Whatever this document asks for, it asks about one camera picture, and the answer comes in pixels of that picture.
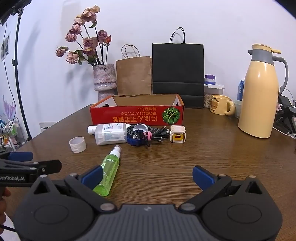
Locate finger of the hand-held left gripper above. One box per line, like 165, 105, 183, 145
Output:
0, 152, 34, 162
0, 159, 62, 174

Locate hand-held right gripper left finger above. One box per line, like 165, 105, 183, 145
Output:
32, 165, 117, 212

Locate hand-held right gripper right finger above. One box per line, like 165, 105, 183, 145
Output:
179, 166, 263, 212

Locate green spray bottle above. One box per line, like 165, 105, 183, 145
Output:
92, 145, 122, 197

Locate white tape roll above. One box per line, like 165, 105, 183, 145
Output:
69, 137, 87, 153

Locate blue bottle cap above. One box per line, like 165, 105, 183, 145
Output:
127, 131, 148, 147

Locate grey braided cable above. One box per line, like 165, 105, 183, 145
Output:
127, 125, 139, 137

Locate red cardboard box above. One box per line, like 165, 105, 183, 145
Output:
90, 94, 185, 127

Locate person's left hand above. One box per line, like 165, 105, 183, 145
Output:
0, 188, 11, 217

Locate white yellow cube charger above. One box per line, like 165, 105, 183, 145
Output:
170, 125, 186, 143

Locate yellow bear mug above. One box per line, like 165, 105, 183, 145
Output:
210, 95, 236, 115

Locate white bowl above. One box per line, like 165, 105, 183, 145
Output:
232, 100, 243, 119

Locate clear container purple lid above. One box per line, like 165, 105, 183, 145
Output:
203, 75, 225, 108

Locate black light stand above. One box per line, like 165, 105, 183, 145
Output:
0, 0, 33, 142

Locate yellow thermos jug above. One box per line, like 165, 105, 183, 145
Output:
238, 44, 289, 139

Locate mottled purple ceramic vase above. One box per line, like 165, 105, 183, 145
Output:
93, 64, 117, 102

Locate black paper bag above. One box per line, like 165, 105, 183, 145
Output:
152, 27, 205, 109

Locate brown paper bag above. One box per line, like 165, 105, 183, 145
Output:
116, 44, 153, 95

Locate dried rose bouquet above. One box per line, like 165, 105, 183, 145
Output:
55, 5, 112, 66

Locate wire rack with supplies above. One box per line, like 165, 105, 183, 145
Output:
0, 117, 26, 151

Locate purple wall sticker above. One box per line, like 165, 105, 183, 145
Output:
2, 95, 16, 121

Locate black cable bundle pink ties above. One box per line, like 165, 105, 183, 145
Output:
139, 126, 170, 147

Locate black device with cables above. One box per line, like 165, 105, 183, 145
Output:
273, 89, 296, 139

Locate wall picture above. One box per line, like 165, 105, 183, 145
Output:
0, 31, 11, 62

